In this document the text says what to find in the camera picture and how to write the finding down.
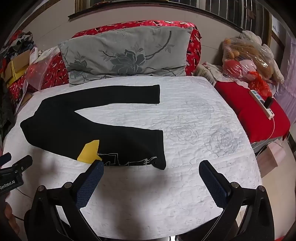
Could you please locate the dark wooden headboard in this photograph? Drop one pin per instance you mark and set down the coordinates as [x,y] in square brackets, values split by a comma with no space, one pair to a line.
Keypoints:
[153,10]

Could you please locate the operator left hand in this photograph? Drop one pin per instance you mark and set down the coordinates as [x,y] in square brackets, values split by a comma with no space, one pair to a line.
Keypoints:
[8,213]

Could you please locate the red blanket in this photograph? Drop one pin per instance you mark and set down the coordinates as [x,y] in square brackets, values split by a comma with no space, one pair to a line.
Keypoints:
[253,119]

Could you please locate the clear plastic bag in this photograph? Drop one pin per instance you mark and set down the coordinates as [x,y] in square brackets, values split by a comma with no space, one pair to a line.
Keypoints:
[35,73]

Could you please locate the cardboard box with yellow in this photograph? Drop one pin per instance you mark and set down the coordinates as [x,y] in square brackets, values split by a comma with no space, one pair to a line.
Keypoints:
[16,68]

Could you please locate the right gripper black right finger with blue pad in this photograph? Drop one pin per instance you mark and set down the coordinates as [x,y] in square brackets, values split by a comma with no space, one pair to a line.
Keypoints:
[246,213]

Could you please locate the pile of clothes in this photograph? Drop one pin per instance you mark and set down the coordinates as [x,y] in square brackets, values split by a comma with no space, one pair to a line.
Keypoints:
[18,43]

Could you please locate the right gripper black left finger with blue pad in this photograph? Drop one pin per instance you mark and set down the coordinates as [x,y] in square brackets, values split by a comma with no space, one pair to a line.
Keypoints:
[56,213]

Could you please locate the black pants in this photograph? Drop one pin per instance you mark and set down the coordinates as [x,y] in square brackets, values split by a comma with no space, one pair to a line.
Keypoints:
[57,127]

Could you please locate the grey floral pillow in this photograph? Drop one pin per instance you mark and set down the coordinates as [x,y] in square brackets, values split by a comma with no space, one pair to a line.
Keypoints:
[145,50]

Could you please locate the white power strip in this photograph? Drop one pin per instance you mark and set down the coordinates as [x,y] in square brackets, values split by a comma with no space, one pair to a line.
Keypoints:
[261,102]

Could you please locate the bagged plush toys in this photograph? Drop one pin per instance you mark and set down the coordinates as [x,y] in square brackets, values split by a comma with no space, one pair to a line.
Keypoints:
[251,63]

